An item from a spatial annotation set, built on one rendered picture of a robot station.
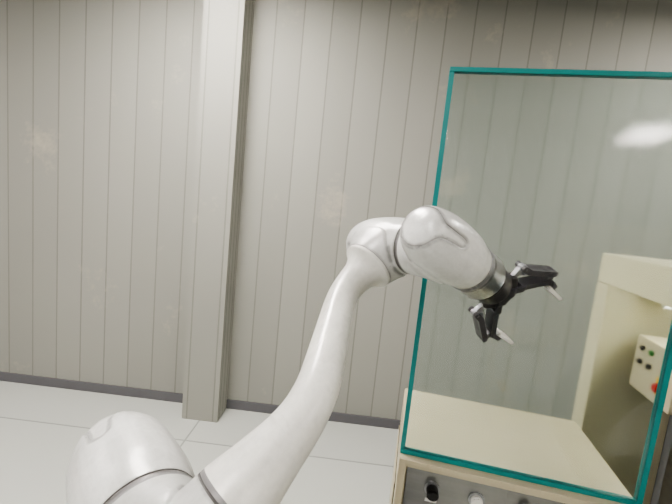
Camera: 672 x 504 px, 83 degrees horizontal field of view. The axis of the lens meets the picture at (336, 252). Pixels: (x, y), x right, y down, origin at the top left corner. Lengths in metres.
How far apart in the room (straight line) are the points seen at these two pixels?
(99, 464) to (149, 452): 0.06
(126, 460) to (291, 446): 0.21
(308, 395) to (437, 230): 0.29
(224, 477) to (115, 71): 3.59
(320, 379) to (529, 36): 3.37
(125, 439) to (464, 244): 0.55
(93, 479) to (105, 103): 3.46
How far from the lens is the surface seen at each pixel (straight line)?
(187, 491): 0.52
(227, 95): 3.17
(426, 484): 1.19
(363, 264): 0.69
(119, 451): 0.61
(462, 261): 0.62
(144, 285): 3.70
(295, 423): 0.51
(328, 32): 3.44
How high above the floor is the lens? 1.88
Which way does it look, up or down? 7 degrees down
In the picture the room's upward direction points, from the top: 6 degrees clockwise
